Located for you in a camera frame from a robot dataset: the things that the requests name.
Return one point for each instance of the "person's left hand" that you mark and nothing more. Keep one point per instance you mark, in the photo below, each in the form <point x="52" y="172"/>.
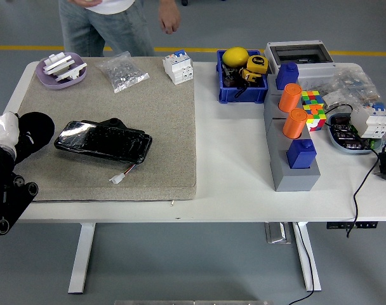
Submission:
<point x="169" y="17"/>

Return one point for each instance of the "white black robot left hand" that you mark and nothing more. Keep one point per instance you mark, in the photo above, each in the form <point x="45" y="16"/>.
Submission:
<point x="4" y="128"/>

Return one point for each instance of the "glossy black panel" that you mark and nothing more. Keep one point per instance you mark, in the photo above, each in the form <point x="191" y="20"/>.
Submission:
<point x="110" y="143"/>

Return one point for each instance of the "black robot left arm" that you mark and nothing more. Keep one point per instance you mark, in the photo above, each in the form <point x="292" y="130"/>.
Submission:
<point x="5" y="197"/>

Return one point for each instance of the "black table control panel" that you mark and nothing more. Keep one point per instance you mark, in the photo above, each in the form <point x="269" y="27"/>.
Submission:
<point x="351" y="225"/>

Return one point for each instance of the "white circuit breaker blue lever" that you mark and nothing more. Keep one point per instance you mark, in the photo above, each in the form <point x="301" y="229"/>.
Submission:
<point x="176" y="68"/>
<point x="369" y="122"/>

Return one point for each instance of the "person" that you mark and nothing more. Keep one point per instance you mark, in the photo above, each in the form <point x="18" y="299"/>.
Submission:
<point x="117" y="31"/>

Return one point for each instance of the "purple tray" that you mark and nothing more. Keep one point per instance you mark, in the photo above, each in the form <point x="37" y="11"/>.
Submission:
<point x="45" y="81"/>

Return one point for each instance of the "clear bag of screws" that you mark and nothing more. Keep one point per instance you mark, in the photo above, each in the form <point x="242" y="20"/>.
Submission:
<point x="123" y="74"/>

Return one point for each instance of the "yellow ball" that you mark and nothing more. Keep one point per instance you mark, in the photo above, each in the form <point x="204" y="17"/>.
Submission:
<point x="234" y="57"/>

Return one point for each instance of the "dark brown part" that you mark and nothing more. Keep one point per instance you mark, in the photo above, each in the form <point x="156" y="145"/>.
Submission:
<point x="230" y="82"/>

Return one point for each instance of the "yellow tape measure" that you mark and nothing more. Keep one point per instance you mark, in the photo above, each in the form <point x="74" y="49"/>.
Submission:
<point x="251" y="77"/>
<point x="256" y="63"/>

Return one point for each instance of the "blue plastic bin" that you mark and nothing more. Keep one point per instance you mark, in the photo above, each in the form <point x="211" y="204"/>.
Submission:
<point x="243" y="95"/>

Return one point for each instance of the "grey-brown mat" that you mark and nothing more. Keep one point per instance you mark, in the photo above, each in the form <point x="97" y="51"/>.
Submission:
<point x="161" y="127"/>

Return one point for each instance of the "blue block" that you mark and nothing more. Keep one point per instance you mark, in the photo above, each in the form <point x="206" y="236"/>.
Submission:
<point x="300" y="155"/>
<point x="286" y="77"/>

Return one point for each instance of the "orange cylinder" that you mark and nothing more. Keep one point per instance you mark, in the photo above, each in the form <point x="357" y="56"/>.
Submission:
<point x="289" y="98"/>
<point x="294" y="125"/>

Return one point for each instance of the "white table leg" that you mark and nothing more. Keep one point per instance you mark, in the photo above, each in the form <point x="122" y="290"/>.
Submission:
<point x="307" y="254"/>
<point x="82" y="254"/>

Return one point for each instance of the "grey distribution box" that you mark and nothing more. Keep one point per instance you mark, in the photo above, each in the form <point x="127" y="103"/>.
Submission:
<point x="316" y="71"/>

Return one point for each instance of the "colourful puzzle cube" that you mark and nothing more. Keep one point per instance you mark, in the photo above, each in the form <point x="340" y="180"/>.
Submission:
<point x="318" y="119"/>
<point x="311" y="97"/>

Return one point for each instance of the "clear bags of parts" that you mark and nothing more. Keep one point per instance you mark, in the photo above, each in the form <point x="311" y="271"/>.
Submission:
<point x="355" y="84"/>

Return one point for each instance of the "grey block base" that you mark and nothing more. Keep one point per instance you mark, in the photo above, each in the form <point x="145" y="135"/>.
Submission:
<point x="294" y="181"/>

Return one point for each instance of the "blue-grey tray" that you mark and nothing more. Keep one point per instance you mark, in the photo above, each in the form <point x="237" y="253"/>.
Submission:
<point x="336" y="139"/>

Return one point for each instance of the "black circuit board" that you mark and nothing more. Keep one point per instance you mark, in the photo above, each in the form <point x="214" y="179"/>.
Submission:
<point x="345" y="136"/>

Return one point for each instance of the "metal floor plate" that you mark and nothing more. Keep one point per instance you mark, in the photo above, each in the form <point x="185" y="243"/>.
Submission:
<point x="277" y="233"/>

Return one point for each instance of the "white switch plate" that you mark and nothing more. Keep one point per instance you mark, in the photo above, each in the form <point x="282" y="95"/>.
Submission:
<point x="71" y="72"/>
<point x="57" y="63"/>

